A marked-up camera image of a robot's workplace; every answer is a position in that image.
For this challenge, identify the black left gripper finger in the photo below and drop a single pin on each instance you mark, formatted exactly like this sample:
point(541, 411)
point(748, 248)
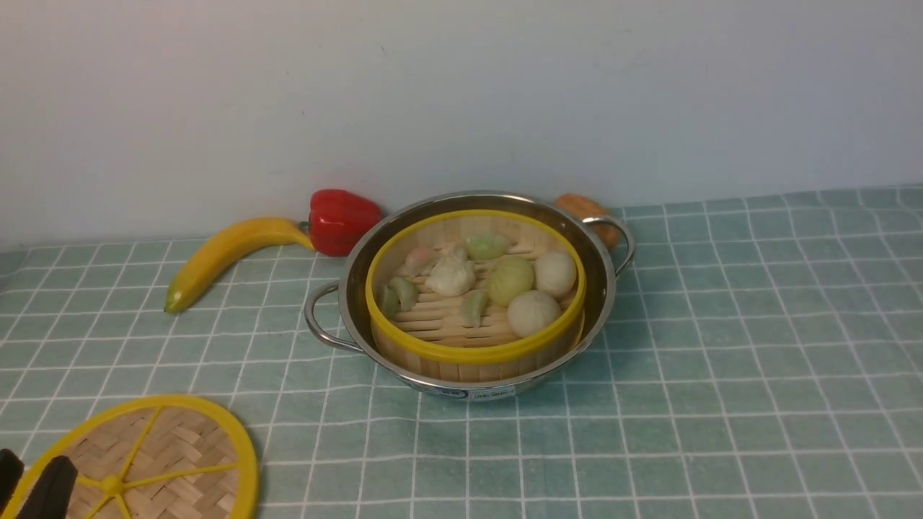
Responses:
point(11, 471)
point(51, 494)

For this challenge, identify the red bell pepper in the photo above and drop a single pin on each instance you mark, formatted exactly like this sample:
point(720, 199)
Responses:
point(338, 220)

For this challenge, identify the green round bun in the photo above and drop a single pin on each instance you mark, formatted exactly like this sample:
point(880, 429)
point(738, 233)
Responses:
point(510, 277)

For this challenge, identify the yellow woven bamboo steamer lid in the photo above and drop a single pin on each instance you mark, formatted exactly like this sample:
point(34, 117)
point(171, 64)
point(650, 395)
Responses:
point(165, 456)

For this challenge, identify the stainless steel two-handled pot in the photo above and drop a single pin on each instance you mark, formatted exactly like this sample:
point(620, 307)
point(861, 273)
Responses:
point(337, 313)

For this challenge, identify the yellow-rimmed bamboo steamer basket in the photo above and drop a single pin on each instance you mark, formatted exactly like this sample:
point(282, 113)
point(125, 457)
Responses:
point(467, 338)

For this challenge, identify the yellow banana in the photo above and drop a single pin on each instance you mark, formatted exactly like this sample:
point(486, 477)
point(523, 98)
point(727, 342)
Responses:
point(224, 249)

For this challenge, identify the white dumpling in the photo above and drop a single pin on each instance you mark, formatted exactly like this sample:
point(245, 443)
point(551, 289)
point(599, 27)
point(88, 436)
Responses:
point(454, 273)

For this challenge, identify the white round bun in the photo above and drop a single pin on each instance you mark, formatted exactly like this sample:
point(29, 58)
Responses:
point(555, 274)
point(531, 312)

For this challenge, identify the pink dumpling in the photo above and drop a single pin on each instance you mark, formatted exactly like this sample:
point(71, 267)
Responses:
point(418, 260)

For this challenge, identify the green checked tablecloth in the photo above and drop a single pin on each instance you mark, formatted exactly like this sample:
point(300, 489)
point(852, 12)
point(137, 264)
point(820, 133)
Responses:
point(763, 360)

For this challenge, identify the pale green dumpling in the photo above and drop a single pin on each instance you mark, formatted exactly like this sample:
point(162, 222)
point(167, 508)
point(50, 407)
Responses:
point(486, 246)

